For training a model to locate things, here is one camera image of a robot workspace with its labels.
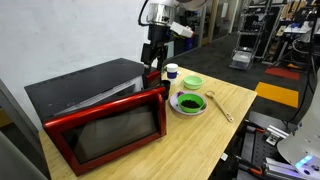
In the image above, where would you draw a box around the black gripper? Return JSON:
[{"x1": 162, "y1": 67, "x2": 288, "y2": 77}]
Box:
[{"x1": 140, "y1": 23, "x2": 173, "y2": 76}]

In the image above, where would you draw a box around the mint green bowl with handle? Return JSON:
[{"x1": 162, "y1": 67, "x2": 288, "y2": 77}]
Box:
[{"x1": 182, "y1": 75, "x2": 205, "y2": 91}]

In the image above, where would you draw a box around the dark green bowl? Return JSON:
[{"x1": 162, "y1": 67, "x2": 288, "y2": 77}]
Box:
[{"x1": 177, "y1": 93, "x2": 206, "y2": 114}]

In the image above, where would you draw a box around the red and black microwave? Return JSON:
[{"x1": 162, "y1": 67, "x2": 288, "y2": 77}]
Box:
[{"x1": 23, "y1": 57, "x2": 168, "y2": 177}]

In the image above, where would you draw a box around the white paper cup, blue sleeve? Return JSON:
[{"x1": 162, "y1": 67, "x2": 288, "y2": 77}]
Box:
[{"x1": 165, "y1": 62, "x2": 179, "y2": 84}]

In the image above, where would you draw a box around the wooden spoon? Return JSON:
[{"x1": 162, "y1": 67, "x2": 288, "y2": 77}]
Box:
[{"x1": 205, "y1": 90, "x2": 235, "y2": 123}]

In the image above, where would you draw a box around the orange and black clamp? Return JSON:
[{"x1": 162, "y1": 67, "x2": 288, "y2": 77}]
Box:
[
  {"x1": 245, "y1": 124, "x2": 267, "y2": 135},
  {"x1": 237, "y1": 159, "x2": 265, "y2": 177}
]

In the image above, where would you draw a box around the black perforated breadboard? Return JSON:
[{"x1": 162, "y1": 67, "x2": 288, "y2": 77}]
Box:
[{"x1": 238, "y1": 111, "x2": 298, "y2": 180}]

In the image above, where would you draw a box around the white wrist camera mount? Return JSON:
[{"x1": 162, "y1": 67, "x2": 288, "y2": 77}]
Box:
[{"x1": 169, "y1": 21, "x2": 195, "y2": 39}]

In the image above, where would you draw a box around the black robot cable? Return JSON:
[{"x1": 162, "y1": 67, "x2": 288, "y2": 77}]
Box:
[{"x1": 137, "y1": 0, "x2": 151, "y2": 27}]

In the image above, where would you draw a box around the metal wire cart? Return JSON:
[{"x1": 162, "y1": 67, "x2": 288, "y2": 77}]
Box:
[{"x1": 229, "y1": 46, "x2": 258, "y2": 71}]

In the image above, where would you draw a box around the silver aluminium bracket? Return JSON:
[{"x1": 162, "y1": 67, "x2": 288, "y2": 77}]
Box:
[
  {"x1": 265, "y1": 124, "x2": 290, "y2": 146},
  {"x1": 264, "y1": 156, "x2": 302, "y2": 175}
]

